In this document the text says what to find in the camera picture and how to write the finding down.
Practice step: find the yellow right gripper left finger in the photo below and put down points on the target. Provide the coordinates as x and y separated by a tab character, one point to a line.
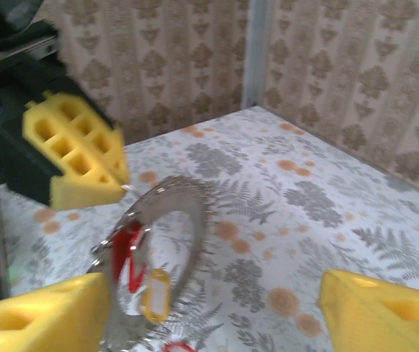
33	319

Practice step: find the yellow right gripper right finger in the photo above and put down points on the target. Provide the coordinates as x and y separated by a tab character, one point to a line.
378	315

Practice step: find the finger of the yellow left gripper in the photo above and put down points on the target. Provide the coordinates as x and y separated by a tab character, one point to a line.
70	190
96	121

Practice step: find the key with yellow tag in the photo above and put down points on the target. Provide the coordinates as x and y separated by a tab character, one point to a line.
154	293

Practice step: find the aluminium frame post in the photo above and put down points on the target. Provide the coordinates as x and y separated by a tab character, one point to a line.
256	51

